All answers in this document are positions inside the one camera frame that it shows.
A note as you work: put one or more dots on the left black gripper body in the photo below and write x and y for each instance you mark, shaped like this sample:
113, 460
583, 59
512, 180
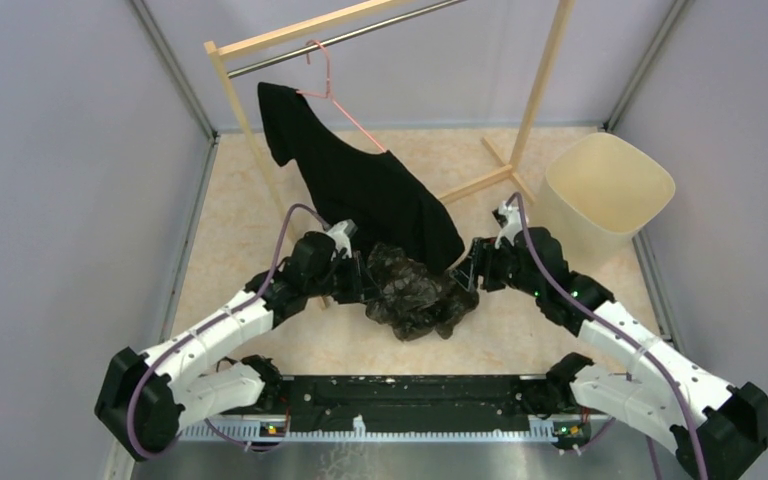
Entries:
347, 282

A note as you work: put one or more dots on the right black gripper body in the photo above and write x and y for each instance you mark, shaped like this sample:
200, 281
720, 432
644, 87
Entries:
495, 261

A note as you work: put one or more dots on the dark translucent trash bag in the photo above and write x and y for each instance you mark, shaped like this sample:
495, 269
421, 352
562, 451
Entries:
414, 302

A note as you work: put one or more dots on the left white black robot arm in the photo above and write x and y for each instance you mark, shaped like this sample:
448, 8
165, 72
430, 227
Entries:
148, 398

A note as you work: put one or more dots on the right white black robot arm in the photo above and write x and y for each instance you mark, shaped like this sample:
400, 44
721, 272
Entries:
715, 429

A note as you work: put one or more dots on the beige plastic trash bin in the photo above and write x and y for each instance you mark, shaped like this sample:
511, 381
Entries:
597, 195

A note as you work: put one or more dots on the black t-shirt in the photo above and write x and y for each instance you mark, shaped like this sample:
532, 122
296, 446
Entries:
374, 190

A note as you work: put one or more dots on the metal hanging rod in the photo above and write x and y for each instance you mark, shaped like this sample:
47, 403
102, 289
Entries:
358, 32

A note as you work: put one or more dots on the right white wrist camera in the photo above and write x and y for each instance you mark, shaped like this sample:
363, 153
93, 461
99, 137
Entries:
509, 217

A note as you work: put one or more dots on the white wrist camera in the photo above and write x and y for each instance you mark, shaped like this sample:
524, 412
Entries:
341, 233
509, 217

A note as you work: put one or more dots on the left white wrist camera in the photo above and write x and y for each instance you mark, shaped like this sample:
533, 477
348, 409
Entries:
341, 233

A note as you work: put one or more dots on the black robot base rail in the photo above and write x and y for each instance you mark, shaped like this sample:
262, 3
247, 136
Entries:
423, 403

